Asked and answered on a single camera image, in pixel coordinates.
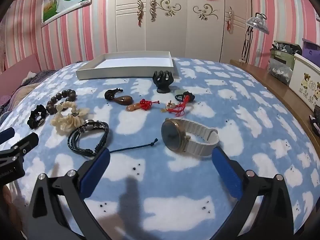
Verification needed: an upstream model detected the clear plastic bag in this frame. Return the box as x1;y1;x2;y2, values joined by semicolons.
267;50;295;86

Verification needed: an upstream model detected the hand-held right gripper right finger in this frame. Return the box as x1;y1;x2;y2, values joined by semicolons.
211;146;294;240

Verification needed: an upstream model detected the black hand-shaped jewelry stand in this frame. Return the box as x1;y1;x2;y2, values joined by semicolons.
152;70;173;94

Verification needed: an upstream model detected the red cord charm bracelet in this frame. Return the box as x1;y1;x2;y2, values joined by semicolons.
161;96;194;118

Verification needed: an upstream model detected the black object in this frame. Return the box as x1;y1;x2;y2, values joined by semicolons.
308;104;320;137

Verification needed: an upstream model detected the blue blanket with white bears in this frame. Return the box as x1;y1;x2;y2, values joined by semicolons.
0;56;320;240

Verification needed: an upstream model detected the wristwatch with white band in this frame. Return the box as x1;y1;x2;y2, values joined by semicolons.
160;118;220;153

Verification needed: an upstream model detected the white wardrobe with gold ornaments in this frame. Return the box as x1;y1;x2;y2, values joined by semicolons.
106;0;253;63

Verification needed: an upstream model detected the wooden bed frame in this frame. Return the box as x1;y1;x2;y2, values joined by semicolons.
230;59;320;144

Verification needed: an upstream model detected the pale green jade pendant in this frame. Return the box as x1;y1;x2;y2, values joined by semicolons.
174;89;196;103

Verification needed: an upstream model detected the pink headboard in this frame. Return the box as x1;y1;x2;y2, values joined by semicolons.
0;53;42;75

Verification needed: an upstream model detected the brown teardrop pendant black cord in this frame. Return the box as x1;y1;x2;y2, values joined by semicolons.
104;88;133;106

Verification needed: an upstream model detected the white shallow tray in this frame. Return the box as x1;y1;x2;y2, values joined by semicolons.
76;51;175;80

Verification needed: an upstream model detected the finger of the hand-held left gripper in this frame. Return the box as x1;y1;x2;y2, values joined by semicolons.
0;127;16;145
0;133;39;160

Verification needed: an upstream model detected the framed wedding picture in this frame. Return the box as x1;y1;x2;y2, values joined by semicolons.
40;0;94;28

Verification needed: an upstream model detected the dark wooden bead bracelet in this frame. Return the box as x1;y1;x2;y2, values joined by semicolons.
46;89;78;116

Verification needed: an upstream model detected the orange gourd pendant red knot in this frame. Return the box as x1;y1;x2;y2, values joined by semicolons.
126;99;161;112

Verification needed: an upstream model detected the cream flower bracelet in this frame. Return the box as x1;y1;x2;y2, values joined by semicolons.
50;101;91;135

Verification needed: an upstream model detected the purple storage box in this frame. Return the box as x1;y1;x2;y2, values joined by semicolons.
301;38;320;68

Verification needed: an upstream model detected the red hanging tassel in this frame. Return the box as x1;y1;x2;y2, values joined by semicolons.
226;7;233;33
137;0;145;28

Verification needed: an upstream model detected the dark blue cord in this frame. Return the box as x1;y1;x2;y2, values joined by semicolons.
110;138;159;154

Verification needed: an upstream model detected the dark patterned bag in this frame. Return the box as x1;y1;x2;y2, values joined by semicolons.
271;40;303;56

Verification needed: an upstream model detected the black braided leather bracelet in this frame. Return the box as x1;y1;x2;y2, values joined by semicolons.
67;120;111;157

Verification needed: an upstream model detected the black scrunchie bracelet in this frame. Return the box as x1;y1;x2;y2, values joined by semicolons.
27;105;48;129

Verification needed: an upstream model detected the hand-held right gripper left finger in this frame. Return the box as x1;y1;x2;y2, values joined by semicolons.
26;147;111;240

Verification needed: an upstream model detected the white box with bear print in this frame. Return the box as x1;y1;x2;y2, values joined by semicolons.
288;53;320;112

